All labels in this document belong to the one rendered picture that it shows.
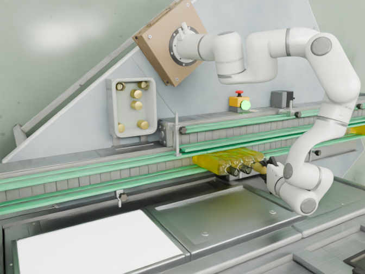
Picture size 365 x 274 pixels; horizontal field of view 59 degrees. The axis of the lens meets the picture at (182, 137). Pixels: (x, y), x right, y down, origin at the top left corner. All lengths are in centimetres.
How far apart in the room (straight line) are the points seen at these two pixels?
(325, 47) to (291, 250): 58
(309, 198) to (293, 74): 100
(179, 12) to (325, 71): 63
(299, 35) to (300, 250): 63
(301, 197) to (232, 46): 50
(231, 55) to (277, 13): 75
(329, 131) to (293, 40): 28
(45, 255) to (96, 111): 56
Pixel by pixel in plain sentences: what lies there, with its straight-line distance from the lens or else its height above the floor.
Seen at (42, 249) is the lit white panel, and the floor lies 108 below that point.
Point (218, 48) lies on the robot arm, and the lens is 108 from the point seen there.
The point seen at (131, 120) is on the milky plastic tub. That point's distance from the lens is 133.
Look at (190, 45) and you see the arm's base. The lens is 122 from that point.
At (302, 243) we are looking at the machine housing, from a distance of 109.
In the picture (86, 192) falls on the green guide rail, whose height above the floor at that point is 95.
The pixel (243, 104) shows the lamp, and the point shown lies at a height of 85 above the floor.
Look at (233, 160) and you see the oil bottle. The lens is 123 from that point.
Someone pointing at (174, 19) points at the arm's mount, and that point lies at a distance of 130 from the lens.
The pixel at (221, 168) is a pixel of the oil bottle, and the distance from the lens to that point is 119.
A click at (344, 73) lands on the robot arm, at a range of 92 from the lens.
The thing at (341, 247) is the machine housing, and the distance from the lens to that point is 114.
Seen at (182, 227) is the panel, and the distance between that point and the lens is 107.
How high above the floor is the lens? 200
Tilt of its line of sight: 58 degrees down
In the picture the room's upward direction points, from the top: 111 degrees clockwise
